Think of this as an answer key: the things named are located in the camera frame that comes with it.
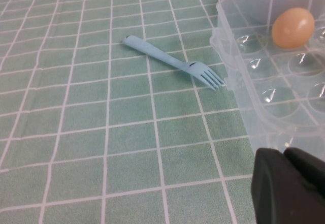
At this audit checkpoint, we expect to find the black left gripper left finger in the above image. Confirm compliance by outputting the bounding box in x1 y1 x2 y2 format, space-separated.
250 147 325 224

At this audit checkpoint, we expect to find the green checked tablecloth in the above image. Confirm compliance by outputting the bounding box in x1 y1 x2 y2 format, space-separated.
0 0 259 224

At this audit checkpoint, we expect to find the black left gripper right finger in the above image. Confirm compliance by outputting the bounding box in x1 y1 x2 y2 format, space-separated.
283 147 325 199

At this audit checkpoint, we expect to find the brown egg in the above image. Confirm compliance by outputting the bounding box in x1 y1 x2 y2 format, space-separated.
271 7 316 49

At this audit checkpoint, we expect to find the blue plastic fork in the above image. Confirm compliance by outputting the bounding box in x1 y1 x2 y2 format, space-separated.
122 35 226 91

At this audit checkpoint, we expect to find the clear plastic egg box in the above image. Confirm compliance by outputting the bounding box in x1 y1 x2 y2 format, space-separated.
209 0 325 160

